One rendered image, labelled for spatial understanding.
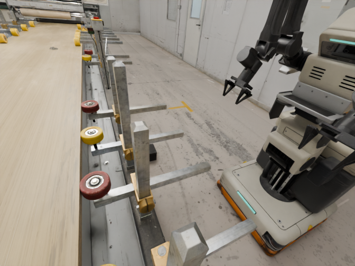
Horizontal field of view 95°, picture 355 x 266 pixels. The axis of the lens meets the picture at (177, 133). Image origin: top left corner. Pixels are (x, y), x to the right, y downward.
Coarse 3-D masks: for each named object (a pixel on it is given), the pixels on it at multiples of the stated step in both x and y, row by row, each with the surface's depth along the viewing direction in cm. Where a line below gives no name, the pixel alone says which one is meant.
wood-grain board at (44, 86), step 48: (0, 48) 150; (48, 48) 165; (0, 96) 81; (48, 96) 86; (0, 144) 56; (48, 144) 58; (0, 192) 42; (48, 192) 44; (0, 240) 34; (48, 240) 35
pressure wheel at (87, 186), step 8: (88, 176) 48; (96, 176) 48; (104, 176) 48; (80, 184) 46; (88, 184) 46; (96, 184) 46; (104, 184) 46; (88, 192) 44; (96, 192) 44; (104, 192) 46
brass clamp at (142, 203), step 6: (132, 174) 58; (132, 180) 56; (150, 192) 53; (138, 198) 51; (144, 198) 51; (150, 198) 52; (138, 204) 51; (144, 204) 50; (150, 204) 50; (144, 210) 51; (150, 210) 53
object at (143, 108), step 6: (132, 108) 93; (138, 108) 94; (144, 108) 95; (150, 108) 97; (156, 108) 98; (162, 108) 100; (90, 114) 84; (96, 114) 85; (102, 114) 87; (108, 114) 88
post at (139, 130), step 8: (136, 128) 36; (144, 128) 36; (136, 136) 36; (144, 136) 37; (136, 144) 38; (144, 144) 39; (136, 152) 39; (144, 152) 40; (136, 160) 41; (144, 160) 42; (136, 168) 43; (144, 168) 44; (136, 176) 47; (144, 176) 46; (136, 184) 51; (144, 184) 48; (144, 192) 50
